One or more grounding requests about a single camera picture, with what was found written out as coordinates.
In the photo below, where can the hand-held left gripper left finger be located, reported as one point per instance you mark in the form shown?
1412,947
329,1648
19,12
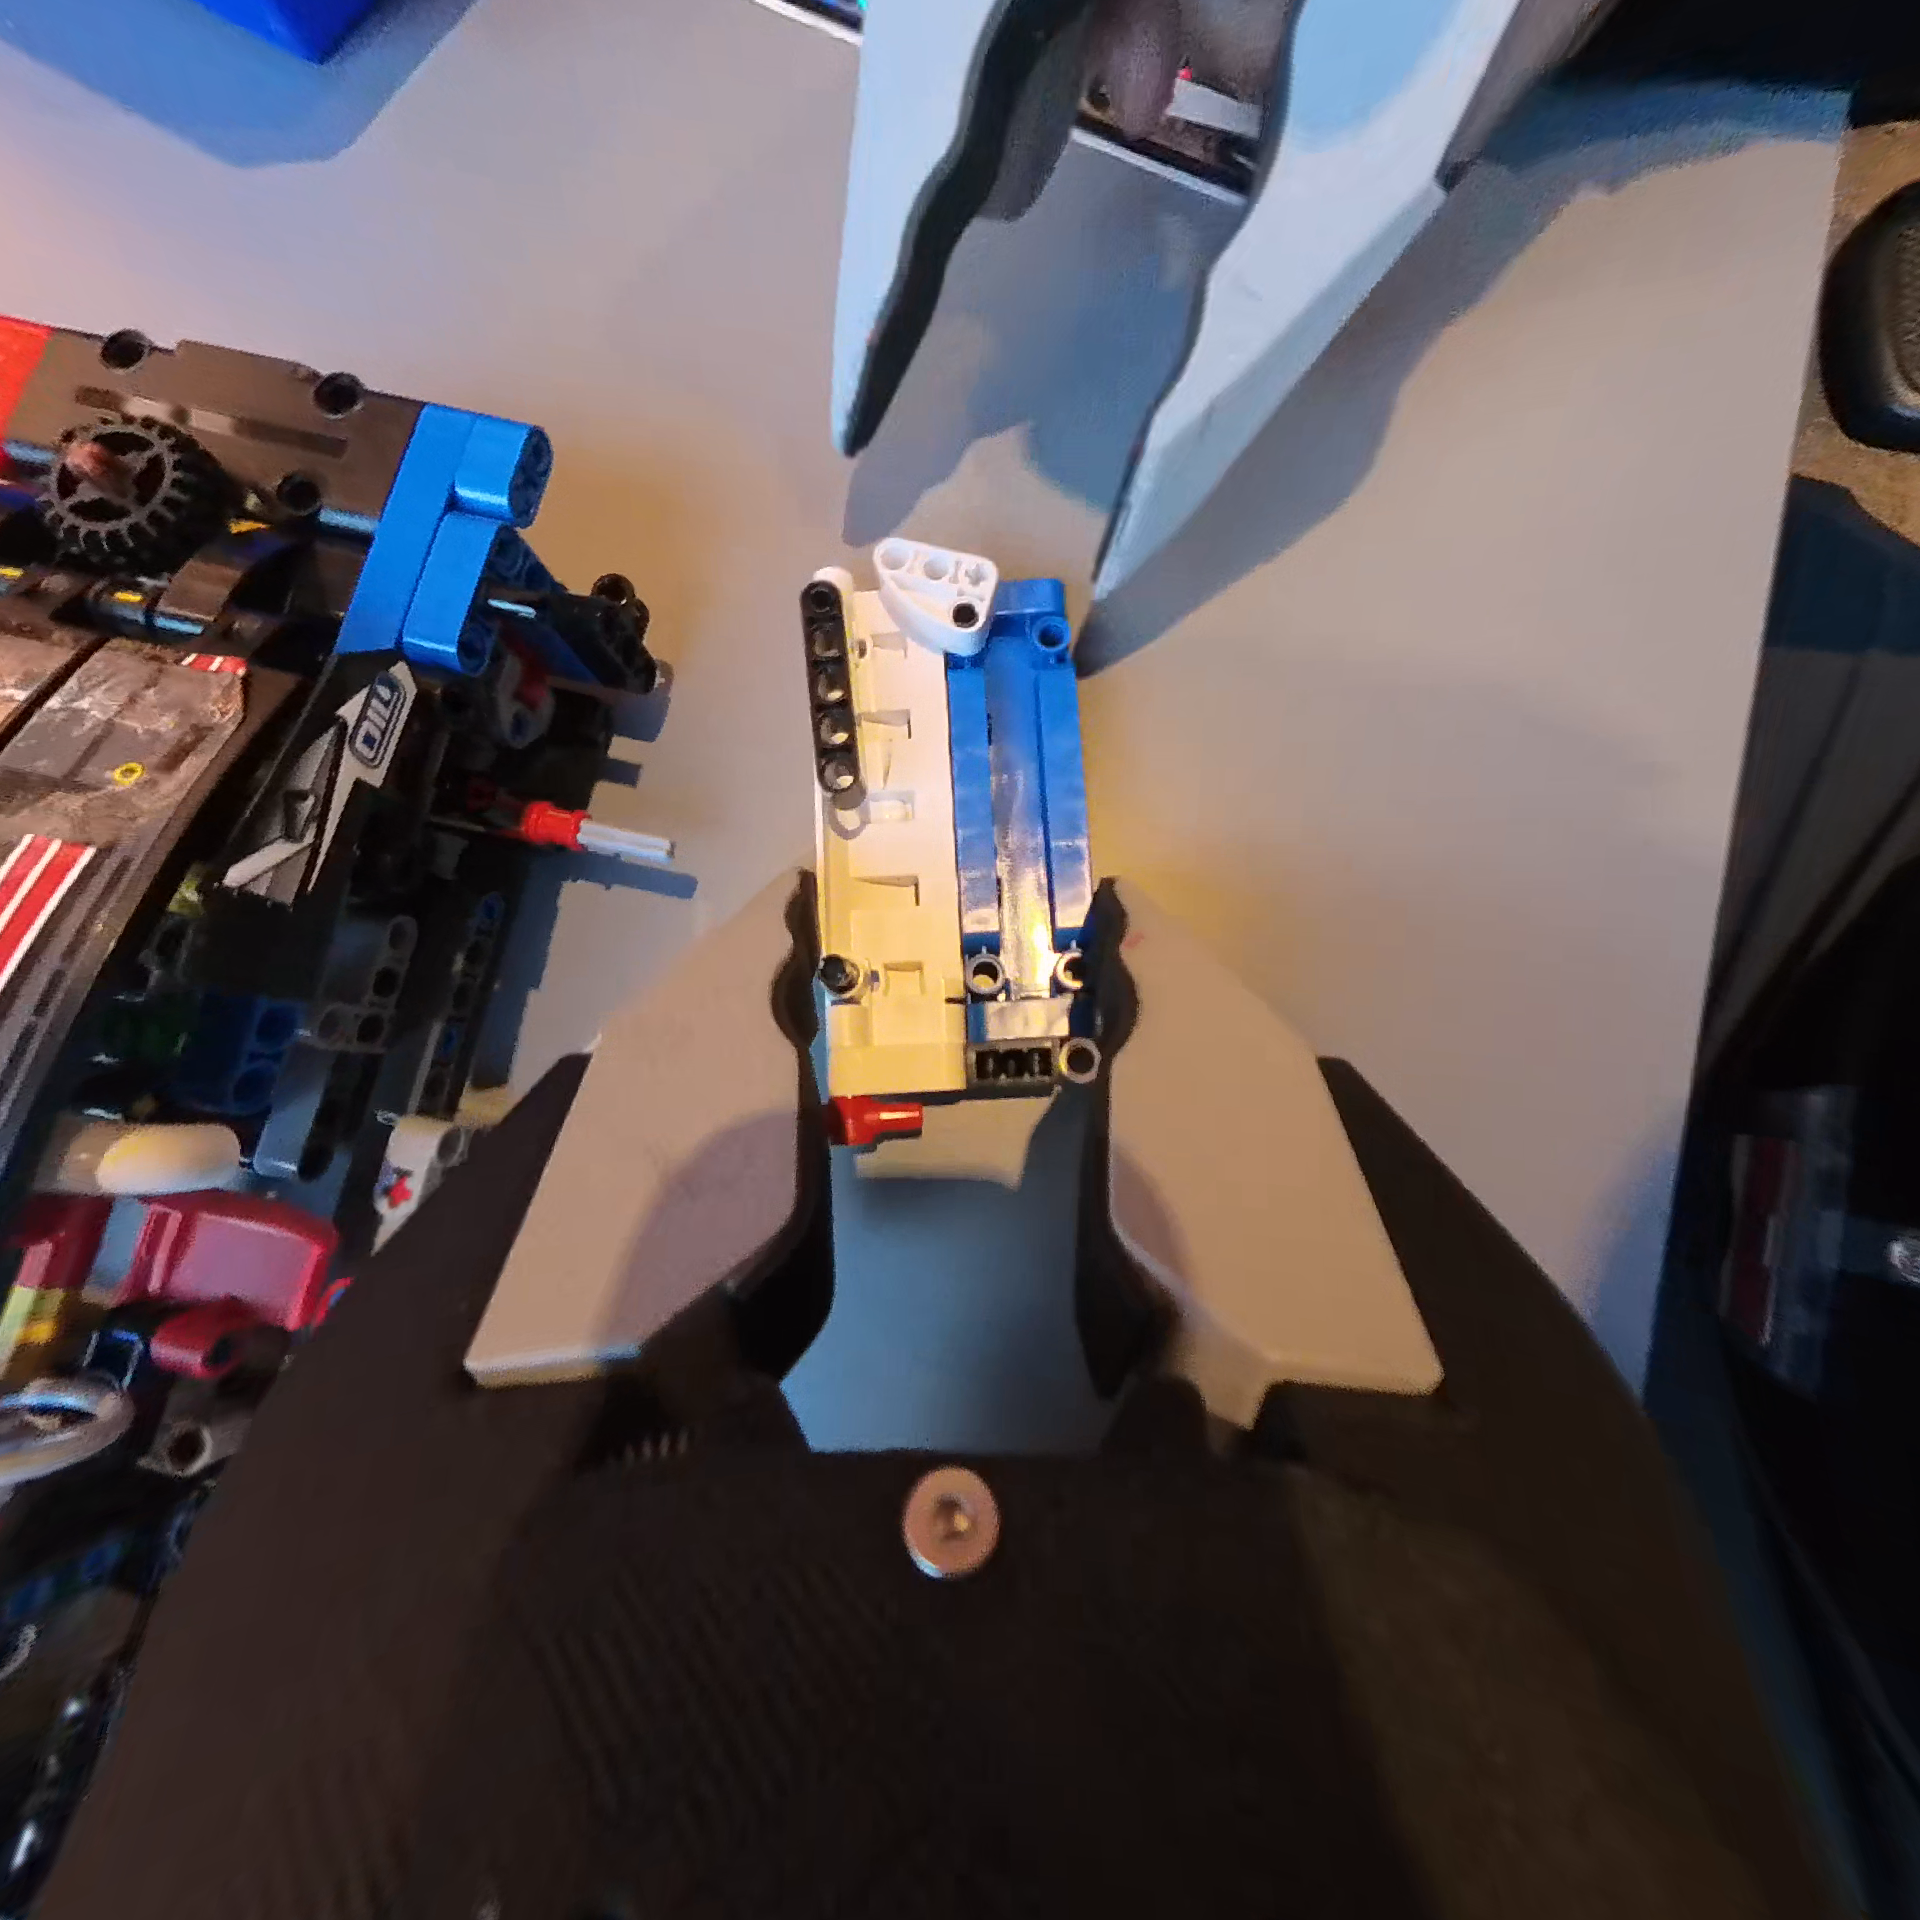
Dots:
643,1168

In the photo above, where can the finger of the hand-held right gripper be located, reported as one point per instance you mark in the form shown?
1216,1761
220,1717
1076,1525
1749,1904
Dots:
902,150
1322,224

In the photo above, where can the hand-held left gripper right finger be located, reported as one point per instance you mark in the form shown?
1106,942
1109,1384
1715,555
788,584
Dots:
1276,1201

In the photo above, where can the blue white toy brick assembly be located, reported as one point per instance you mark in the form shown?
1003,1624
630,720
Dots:
902,901

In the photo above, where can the white triangular toy connector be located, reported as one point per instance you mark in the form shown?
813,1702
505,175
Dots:
923,607

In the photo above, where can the grey desk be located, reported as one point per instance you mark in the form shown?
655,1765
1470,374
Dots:
1425,748

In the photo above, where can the black chair armrest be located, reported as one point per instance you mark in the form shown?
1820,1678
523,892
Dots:
1883,330

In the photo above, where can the toy car chassis model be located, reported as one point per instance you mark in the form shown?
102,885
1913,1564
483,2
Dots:
450,524

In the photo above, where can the blue toy block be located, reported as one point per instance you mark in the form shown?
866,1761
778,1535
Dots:
302,24

